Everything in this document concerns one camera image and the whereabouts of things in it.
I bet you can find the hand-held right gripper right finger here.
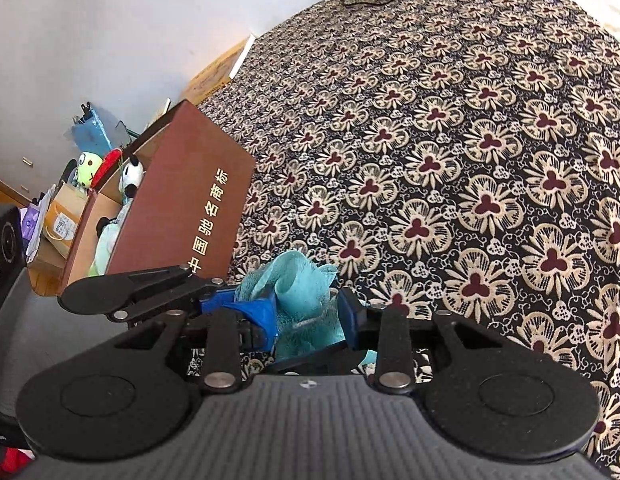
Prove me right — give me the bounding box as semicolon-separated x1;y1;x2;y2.
336;287;523;395

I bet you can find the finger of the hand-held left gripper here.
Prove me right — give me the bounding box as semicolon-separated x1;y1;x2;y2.
265;344;372;377
112;264;239;323

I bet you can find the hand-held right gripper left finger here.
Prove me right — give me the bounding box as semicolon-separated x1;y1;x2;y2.
97;299;280;395

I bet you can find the teal mesh bath puff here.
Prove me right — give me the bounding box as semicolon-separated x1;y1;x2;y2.
232;251;378;366

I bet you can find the brown cardboard box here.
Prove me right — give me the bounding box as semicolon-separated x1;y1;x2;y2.
57;100;257;296

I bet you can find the panda plush with bamboo leaves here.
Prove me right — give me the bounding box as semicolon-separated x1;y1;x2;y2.
95;154;147;241

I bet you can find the purple and white bag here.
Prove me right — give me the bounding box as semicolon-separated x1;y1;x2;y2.
19;187;58;263

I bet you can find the yellow-green frog plush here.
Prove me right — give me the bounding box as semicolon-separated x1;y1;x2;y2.
72;152;105;190

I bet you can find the red plush toy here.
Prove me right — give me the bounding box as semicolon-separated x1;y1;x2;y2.
92;148;125;186

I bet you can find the blue pouch with black clip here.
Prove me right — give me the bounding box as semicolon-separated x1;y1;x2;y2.
70;102;115;152

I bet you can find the floral patterned cloth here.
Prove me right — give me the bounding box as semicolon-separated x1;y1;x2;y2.
182;0;620;478

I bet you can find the yellow book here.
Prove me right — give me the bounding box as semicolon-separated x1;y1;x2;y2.
181;34;257;107

